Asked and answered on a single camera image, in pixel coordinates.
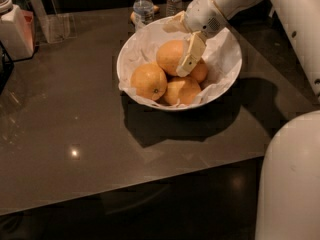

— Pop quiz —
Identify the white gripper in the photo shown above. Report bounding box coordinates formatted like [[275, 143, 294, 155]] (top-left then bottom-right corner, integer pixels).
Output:
[[163, 0, 229, 77]]

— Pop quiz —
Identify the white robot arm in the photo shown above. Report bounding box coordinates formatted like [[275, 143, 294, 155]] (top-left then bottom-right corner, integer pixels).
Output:
[[165, 0, 320, 240]]

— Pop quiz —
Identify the top orange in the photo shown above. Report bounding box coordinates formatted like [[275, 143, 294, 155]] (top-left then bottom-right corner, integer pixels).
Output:
[[156, 40, 184, 76]]

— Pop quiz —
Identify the orange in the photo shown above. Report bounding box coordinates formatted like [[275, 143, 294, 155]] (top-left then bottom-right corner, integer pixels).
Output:
[[189, 59, 208, 83], [163, 76, 201, 105], [130, 63, 167, 101], [156, 40, 184, 76]]

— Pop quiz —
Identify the back right orange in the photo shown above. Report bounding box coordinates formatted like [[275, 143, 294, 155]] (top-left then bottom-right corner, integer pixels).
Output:
[[189, 59, 208, 83]]

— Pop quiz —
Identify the white bowl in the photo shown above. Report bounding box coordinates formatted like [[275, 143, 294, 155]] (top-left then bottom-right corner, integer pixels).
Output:
[[117, 18, 242, 111]]

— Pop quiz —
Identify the front right orange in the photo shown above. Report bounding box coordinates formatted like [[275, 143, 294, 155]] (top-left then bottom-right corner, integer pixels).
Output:
[[163, 76, 201, 105]]

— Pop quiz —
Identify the front left orange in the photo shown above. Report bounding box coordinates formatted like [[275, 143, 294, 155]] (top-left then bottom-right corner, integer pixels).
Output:
[[130, 63, 167, 101]]

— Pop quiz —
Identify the small tan object behind bottle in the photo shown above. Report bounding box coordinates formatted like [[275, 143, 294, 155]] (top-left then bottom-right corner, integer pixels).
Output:
[[130, 5, 160, 24]]

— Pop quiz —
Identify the white paper liner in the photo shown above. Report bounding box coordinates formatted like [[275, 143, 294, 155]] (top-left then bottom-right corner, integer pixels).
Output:
[[117, 17, 242, 111]]

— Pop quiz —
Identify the clear water bottle white cap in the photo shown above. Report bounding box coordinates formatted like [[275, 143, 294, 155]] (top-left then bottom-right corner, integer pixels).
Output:
[[133, 0, 154, 30]]

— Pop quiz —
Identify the white napkin dispenser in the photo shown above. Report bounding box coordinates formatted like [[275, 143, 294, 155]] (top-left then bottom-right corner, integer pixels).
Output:
[[0, 0, 34, 61]]

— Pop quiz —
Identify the black wire rack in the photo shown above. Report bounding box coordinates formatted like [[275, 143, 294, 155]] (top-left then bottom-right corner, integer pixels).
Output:
[[0, 41, 14, 94]]

